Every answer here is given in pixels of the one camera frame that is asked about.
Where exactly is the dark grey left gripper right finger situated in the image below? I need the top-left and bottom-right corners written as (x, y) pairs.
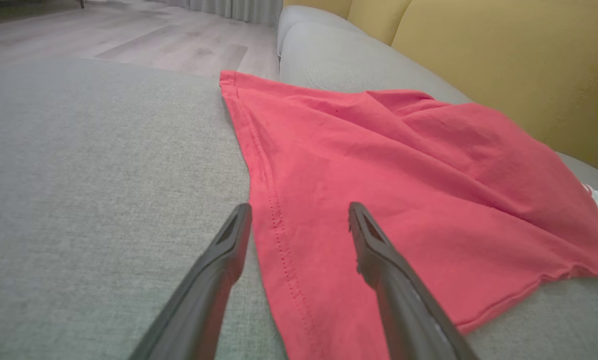
top-left (348, 202), bottom-right (480, 360)

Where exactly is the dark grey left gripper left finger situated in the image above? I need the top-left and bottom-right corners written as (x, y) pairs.
top-left (128, 202), bottom-right (253, 360)

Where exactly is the red basketball jersey white trim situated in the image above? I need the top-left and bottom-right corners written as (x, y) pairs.
top-left (219, 70), bottom-right (598, 360)

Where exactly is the large grey sofa seat cushion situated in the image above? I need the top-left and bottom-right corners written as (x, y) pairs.
top-left (0, 58), bottom-right (598, 360)

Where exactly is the grey pleated curtain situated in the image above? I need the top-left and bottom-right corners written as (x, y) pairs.
top-left (151, 0), bottom-right (284, 27)

